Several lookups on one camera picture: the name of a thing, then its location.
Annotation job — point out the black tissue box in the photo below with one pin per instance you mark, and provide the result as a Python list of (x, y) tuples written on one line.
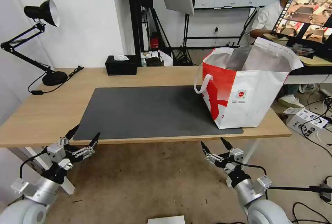
[(120, 68)]

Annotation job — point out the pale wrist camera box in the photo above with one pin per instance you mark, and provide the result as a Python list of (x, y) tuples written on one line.
[(236, 154), (55, 151)]

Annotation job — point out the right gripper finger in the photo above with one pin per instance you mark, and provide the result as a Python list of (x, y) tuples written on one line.
[(214, 159), (227, 146)]

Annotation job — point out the black stand bar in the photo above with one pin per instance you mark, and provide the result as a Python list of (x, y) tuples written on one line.
[(325, 190)]

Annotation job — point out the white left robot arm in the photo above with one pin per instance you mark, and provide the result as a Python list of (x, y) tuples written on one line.
[(36, 195)]

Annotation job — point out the person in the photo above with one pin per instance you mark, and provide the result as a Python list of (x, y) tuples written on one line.
[(267, 19)]

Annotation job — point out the white robot front shell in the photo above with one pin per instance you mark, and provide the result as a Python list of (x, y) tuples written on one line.
[(166, 220)]

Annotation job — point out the dark grey desk mat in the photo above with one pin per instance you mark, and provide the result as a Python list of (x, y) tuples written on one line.
[(145, 112)]

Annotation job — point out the white tissue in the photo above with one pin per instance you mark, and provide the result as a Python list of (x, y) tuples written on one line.
[(120, 57)]

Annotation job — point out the black light stand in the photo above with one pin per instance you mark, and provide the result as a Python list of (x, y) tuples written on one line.
[(186, 31)]

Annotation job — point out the computer monitor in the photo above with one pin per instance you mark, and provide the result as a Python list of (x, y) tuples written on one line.
[(306, 11)]

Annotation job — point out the white printed cardboard box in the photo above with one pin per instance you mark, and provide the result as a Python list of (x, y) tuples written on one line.
[(303, 120)]

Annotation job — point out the white side table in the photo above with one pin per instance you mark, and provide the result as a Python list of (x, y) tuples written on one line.
[(311, 78)]

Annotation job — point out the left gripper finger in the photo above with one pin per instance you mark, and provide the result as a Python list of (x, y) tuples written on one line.
[(85, 151), (68, 137)]

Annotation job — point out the white and red takeout bag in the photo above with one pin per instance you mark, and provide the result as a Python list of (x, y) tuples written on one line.
[(249, 96)]

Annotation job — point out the pale wooden board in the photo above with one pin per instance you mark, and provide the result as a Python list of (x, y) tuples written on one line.
[(317, 61)]

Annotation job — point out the black desk lamp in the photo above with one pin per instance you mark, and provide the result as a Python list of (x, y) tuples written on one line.
[(54, 78)]

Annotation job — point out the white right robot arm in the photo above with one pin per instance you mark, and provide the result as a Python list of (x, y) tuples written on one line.
[(262, 208)]

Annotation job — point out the small red canister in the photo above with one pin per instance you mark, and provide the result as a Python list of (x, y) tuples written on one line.
[(154, 43)]

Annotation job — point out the black metal frame post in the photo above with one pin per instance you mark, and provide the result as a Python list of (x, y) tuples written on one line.
[(135, 13)]

